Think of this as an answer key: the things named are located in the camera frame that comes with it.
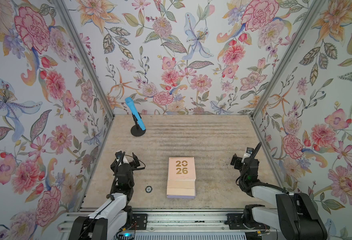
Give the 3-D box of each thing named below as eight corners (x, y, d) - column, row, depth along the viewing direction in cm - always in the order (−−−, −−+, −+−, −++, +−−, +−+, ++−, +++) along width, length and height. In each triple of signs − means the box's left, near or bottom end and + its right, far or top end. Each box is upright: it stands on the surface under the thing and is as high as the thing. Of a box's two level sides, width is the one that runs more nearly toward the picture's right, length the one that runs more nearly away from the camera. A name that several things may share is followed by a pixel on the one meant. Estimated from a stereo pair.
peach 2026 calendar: (167, 196, 84) (166, 191, 77) (168, 163, 97) (168, 157, 90) (195, 196, 84) (197, 191, 77) (193, 163, 97) (194, 157, 90)
